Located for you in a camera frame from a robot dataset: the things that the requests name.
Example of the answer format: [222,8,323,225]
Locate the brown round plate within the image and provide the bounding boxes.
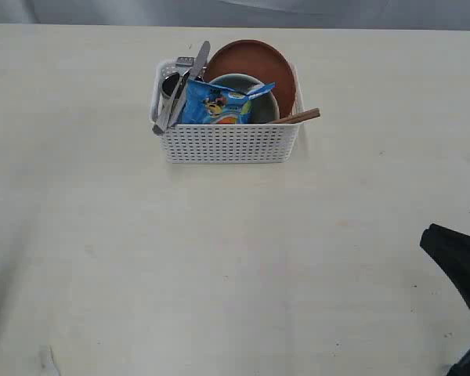
[204,39,297,118]

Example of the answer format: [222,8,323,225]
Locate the stainless steel knife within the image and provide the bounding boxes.
[164,41,211,130]

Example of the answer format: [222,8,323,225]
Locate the stainless steel fork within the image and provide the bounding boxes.
[152,56,194,136]

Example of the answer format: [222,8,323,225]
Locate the stainless steel cup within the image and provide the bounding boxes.
[160,72,183,110]

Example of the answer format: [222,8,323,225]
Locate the brown wooden chopsticks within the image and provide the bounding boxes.
[271,108,320,124]

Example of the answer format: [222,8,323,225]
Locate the white perforated plastic basket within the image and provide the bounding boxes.
[150,58,303,164]

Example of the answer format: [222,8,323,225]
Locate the blue snack bag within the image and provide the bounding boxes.
[179,81,275,125]

